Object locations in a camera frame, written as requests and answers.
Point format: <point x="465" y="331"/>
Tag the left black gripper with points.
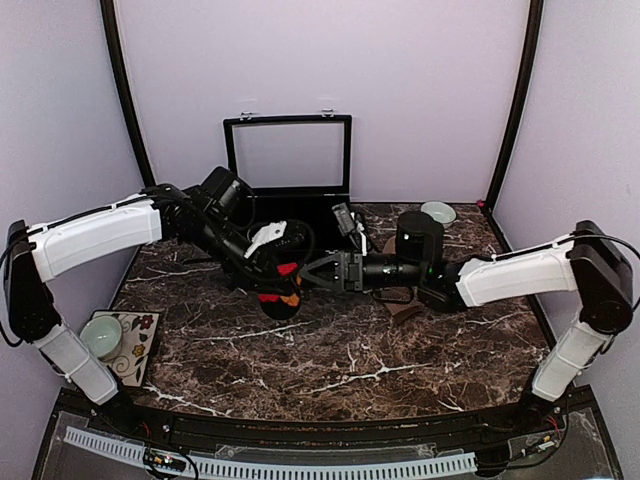
<point x="259" y="268"/>

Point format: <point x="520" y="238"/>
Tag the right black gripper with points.
<point x="343" y="281"/>

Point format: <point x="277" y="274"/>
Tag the argyle red orange black sock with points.
<point x="283" y="305"/>

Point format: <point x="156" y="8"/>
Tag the tan brown sock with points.
<point x="399" y="306"/>

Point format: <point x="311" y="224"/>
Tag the black display case glass lid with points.
<point x="298" y="166"/>

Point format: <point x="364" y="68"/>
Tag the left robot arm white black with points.
<point x="200" y="215"/>

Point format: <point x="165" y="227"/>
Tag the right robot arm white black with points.
<point x="586" y="261"/>

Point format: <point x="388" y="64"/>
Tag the pale green bowl at back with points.
<point x="440" y="212"/>

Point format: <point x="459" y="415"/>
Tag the floral patterned mat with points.
<point x="133" y="353"/>

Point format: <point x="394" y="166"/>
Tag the pale green bowl on mat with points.
<point x="103" y="337"/>

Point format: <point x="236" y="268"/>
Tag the green circuit board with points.
<point x="161" y="461"/>

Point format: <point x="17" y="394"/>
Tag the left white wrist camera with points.
<point x="264" y="235"/>

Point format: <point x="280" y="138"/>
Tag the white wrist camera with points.
<point x="351" y="227"/>
<point x="264" y="235"/>

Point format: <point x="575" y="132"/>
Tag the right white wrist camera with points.
<point x="351" y="227"/>

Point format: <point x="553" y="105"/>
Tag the white slotted cable duct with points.
<point x="240" y="463"/>

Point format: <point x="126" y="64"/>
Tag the black front rail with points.
<point x="485" y="429"/>

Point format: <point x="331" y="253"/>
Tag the left black frame post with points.
<point x="124" y="92"/>

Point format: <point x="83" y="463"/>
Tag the black frame post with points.
<point x="516" y="111"/>
<point x="124" y="92"/>

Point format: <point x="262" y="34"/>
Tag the right black frame post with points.
<point x="516" y="111"/>

